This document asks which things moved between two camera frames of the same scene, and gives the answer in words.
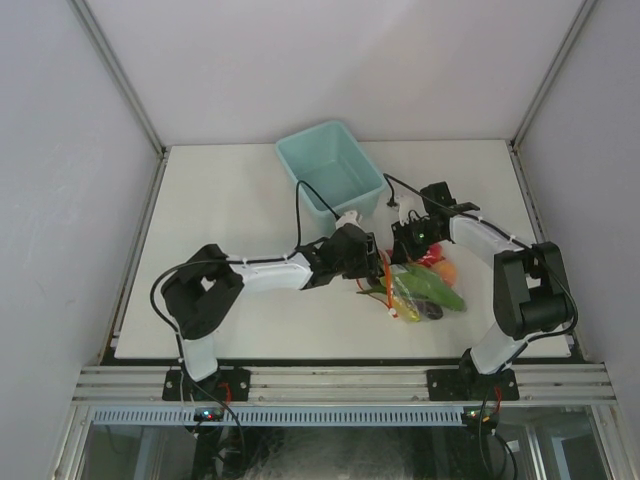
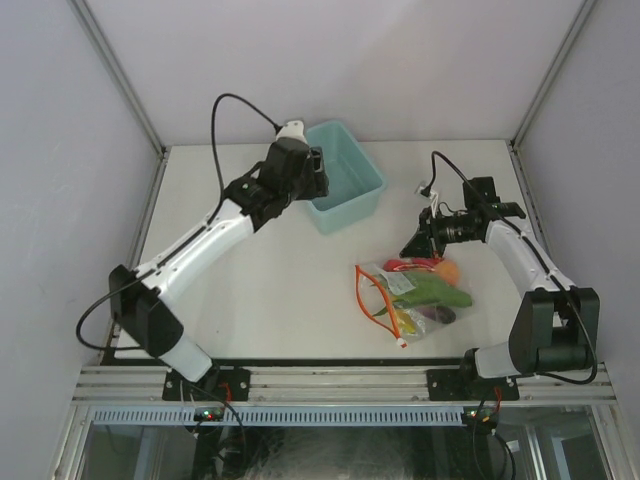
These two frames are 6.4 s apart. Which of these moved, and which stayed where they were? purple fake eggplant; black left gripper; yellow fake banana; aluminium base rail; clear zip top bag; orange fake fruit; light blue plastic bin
Moved: yellow fake banana; clear zip top bag; black left gripper; purple fake eggplant
Stayed: orange fake fruit; aluminium base rail; light blue plastic bin
